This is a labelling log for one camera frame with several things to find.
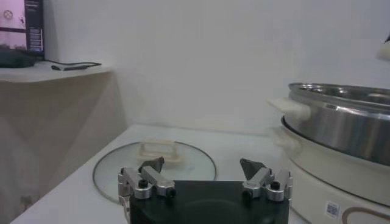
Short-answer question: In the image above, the grey usb hub dongle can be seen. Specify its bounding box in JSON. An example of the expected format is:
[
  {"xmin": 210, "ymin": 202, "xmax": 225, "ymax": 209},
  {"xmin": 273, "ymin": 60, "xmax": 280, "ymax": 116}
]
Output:
[{"xmin": 51, "ymin": 64, "xmax": 89, "ymax": 71}]

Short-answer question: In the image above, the black usb hub cable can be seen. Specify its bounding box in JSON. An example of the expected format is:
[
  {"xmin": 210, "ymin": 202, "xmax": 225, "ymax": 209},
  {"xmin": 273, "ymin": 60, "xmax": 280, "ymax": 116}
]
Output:
[{"xmin": 45, "ymin": 59, "xmax": 102, "ymax": 67}]

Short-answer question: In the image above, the round glass pot lid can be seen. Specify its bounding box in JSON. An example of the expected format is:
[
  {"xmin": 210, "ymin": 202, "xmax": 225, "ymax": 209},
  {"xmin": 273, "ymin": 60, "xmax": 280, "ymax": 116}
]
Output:
[{"xmin": 93, "ymin": 138, "xmax": 218, "ymax": 205}]

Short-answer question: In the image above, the white side table with mouse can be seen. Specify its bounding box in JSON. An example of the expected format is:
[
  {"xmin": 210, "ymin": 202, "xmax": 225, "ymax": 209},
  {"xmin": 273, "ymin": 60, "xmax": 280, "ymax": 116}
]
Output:
[{"xmin": 0, "ymin": 60, "xmax": 127, "ymax": 224}]

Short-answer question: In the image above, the black laptop with mouse beside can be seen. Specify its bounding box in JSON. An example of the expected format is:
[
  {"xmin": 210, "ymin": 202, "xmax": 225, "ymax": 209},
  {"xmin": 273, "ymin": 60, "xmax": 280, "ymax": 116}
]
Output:
[{"xmin": 0, "ymin": 0, "xmax": 46, "ymax": 60}]

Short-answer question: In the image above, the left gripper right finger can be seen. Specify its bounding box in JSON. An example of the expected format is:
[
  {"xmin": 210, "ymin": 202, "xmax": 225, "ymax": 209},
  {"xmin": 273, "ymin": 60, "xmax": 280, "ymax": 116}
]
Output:
[{"xmin": 239, "ymin": 158, "xmax": 293, "ymax": 202}]

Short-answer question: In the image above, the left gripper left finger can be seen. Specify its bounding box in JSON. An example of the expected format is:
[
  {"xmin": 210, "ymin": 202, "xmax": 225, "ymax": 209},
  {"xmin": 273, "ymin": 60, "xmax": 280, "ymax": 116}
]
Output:
[{"xmin": 118, "ymin": 156, "xmax": 177, "ymax": 200}]

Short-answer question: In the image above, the cream electric cooker base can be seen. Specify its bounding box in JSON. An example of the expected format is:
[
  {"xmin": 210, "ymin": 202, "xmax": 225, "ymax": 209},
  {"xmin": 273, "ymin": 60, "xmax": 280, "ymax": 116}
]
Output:
[{"xmin": 272, "ymin": 126, "xmax": 390, "ymax": 224}]

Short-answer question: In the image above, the perforated steel steamer basket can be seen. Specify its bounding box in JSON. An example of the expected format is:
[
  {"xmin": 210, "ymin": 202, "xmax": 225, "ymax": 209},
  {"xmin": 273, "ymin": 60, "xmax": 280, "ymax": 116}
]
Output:
[{"xmin": 266, "ymin": 82, "xmax": 390, "ymax": 167}]

